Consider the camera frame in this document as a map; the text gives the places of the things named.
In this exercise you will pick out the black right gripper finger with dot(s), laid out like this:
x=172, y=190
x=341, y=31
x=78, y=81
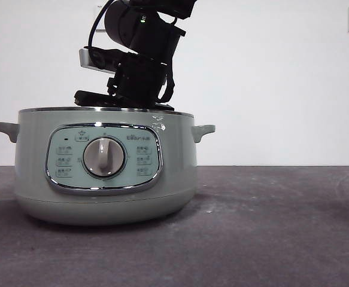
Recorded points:
x=99, y=100

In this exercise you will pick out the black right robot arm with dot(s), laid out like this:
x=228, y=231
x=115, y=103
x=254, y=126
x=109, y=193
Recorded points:
x=150, y=33

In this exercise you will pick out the pale green electric pot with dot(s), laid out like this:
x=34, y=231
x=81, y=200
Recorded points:
x=102, y=209

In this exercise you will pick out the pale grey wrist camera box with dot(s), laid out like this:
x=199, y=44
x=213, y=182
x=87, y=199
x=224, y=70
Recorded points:
x=85, y=58

